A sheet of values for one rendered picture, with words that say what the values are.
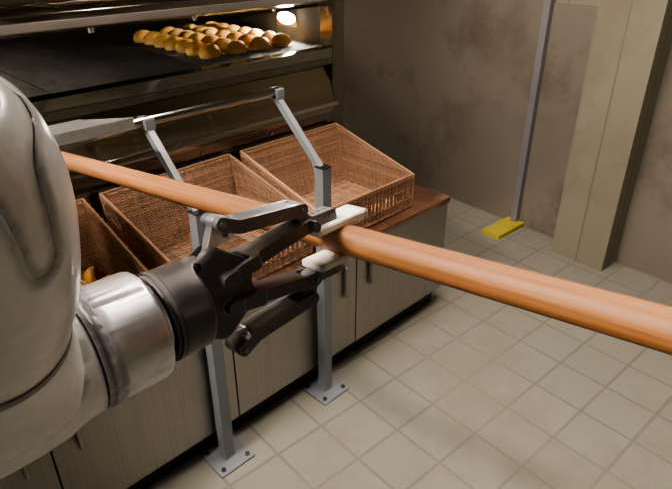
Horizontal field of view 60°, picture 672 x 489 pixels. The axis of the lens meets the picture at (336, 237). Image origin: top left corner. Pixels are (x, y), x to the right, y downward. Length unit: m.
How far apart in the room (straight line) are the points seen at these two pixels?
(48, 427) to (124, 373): 0.06
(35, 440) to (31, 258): 0.16
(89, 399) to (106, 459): 1.54
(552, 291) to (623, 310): 0.05
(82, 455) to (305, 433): 0.79
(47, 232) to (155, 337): 0.18
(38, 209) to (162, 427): 1.76
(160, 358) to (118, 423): 1.46
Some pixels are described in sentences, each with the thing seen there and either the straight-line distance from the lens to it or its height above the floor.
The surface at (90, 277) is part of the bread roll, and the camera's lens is 2.06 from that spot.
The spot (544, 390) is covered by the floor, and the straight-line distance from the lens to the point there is 2.57.
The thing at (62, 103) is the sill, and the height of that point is 1.16.
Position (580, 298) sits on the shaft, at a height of 1.42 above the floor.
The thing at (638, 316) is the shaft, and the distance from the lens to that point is 0.43.
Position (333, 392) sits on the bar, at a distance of 2.41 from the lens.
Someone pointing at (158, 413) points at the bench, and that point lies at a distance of 1.97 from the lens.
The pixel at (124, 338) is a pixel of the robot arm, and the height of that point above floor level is 1.40.
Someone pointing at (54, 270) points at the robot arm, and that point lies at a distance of 0.30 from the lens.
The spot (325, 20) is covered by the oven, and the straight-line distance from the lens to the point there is 2.71.
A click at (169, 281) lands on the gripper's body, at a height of 1.41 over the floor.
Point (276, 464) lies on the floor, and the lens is 2.19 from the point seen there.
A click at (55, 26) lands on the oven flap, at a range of 1.87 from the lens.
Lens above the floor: 1.65
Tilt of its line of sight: 28 degrees down
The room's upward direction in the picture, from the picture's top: straight up
